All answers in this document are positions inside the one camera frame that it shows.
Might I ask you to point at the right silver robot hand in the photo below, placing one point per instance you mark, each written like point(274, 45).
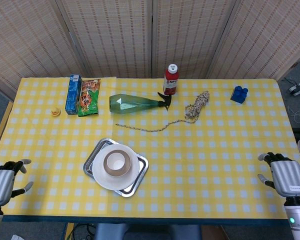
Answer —
point(287, 175)

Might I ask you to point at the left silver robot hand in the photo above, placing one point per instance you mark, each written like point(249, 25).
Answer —
point(1, 183)

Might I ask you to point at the white paper cup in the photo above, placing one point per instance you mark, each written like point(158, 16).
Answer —
point(116, 162)

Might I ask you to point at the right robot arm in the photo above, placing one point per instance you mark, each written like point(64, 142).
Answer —
point(298, 220)

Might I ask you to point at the yellow checkered tablecloth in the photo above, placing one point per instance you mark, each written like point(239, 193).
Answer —
point(202, 162)

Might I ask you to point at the yellow toy duck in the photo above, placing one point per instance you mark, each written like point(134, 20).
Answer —
point(55, 112)

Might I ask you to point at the blue toy brick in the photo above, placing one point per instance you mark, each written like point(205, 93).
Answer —
point(238, 96)

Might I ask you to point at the white round plate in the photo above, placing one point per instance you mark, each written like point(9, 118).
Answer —
point(102, 178)

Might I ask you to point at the blue carton box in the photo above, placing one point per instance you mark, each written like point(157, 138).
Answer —
point(73, 97)

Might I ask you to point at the beige bowl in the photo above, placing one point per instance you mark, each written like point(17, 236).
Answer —
point(117, 173)

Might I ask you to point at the green snack bag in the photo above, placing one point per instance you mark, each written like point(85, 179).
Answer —
point(88, 100)

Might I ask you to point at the metal rectangular tray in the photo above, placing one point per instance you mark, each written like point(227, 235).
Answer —
point(142, 166)

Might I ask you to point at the green spray bottle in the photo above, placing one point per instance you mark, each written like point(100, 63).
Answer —
point(127, 104)

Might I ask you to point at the red juice bottle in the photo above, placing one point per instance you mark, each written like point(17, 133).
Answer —
point(170, 82)

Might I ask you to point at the woven folding screen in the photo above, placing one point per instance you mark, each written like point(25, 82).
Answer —
point(115, 37)

